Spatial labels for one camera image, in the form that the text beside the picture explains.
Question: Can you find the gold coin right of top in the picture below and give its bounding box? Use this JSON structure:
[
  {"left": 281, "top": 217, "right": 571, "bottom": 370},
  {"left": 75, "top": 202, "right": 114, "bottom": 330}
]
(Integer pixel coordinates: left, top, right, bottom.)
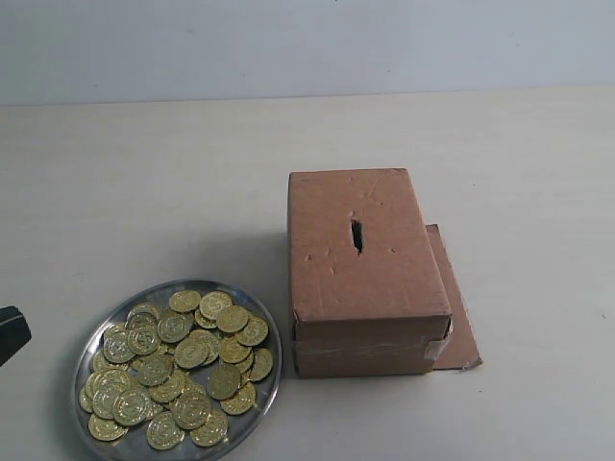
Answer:
[{"left": 216, "top": 304, "right": 250, "bottom": 333}]

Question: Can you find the gold coin centre of pile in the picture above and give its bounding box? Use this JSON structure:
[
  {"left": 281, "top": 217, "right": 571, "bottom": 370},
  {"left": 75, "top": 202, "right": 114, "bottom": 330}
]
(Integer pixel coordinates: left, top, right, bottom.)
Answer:
[{"left": 174, "top": 338, "right": 209, "bottom": 369}]

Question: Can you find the gold coin upper right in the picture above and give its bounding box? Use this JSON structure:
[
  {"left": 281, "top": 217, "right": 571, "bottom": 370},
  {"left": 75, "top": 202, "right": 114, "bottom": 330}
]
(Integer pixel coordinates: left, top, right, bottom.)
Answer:
[{"left": 199, "top": 290, "right": 233, "bottom": 320}]

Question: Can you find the gold coin left middle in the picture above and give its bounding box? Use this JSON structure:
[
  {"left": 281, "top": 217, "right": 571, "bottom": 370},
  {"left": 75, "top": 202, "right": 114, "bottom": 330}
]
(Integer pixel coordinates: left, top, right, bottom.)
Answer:
[{"left": 128, "top": 325, "right": 160, "bottom": 355}]

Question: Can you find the gold coin bottom middle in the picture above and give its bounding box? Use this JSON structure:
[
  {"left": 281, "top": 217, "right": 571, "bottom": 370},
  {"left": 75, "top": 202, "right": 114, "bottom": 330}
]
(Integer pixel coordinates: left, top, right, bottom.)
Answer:
[{"left": 146, "top": 411, "right": 185, "bottom": 450}]

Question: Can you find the gold coin far right edge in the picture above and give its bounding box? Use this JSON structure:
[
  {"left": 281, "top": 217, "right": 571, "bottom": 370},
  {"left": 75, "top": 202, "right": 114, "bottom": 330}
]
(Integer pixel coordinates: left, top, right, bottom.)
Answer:
[{"left": 235, "top": 317, "right": 269, "bottom": 347}]

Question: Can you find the brown cardboard slotted box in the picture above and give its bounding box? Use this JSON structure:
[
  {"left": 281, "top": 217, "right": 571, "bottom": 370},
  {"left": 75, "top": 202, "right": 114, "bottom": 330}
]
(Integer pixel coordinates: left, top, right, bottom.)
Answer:
[{"left": 287, "top": 168, "right": 452, "bottom": 378}]

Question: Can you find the gold coin top of pile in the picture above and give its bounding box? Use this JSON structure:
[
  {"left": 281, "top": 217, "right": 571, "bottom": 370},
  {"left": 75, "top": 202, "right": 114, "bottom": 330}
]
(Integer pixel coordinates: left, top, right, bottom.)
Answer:
[{"left": 168, "top": 290, "right": 202, "bottom": 313}]

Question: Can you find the gold coin of pile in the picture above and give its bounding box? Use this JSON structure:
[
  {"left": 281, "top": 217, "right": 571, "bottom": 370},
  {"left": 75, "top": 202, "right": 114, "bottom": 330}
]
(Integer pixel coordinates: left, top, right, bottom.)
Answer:
[
  {"left": 174, "top": 338, "right": 209, "bottom": 369},
  {"left": 168, "top": 290, "right": 202, "bottom": 313}
]

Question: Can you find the gold coin bottom left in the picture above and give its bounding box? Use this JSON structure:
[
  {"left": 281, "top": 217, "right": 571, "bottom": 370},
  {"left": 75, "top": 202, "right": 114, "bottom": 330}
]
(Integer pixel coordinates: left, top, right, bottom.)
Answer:
[{"left": 87, "top": 414, "right": 129, "bottom": 442}]

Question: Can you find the round steel plate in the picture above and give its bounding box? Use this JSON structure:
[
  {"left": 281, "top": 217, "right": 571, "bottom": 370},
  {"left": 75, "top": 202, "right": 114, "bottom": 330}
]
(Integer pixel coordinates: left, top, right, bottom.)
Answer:
[{"left": 70, "top": 279, "right": 283, "bottom": 460}]

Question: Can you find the gold coin bottom right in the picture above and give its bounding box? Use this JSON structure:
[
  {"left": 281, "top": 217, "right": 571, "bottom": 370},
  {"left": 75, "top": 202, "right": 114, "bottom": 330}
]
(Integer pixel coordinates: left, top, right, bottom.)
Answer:
[{"left": 189, "top": 408, "right": 229, "bottom": 448}]

